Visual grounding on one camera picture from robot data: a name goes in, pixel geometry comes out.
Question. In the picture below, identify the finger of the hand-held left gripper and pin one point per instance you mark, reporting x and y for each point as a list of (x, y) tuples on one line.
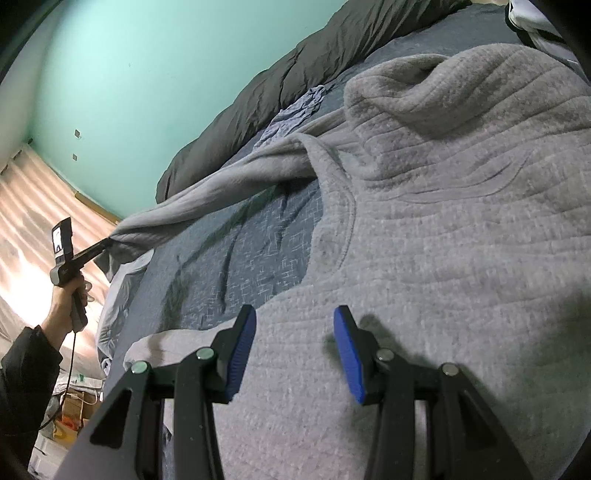
[(92, 251)]

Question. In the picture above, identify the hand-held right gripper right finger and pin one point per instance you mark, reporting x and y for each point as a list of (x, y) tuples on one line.
[(348, 355)]

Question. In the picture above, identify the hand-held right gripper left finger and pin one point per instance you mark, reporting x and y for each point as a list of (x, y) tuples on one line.
[(242, 350)]

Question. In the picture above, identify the grey fleece sweater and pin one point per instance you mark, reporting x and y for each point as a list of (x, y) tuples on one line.
[(415, 230)]

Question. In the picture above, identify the person's left hand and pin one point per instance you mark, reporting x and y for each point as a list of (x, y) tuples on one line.
[(57, 314)]

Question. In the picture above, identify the bed with blue sheet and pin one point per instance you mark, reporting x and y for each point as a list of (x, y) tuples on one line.
[(258, 240)]

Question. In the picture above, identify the brown cardboard box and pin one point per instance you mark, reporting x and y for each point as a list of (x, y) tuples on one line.
[(74, 406)]

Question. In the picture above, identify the dark grey duvet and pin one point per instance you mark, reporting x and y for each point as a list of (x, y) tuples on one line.
[(258, 97)]

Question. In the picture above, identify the small blue-grey cloth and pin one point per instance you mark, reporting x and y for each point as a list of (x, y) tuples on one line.
[(295, 113)]

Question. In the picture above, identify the white garment with black trim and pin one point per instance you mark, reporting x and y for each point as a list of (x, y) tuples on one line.
[(526, 14)]

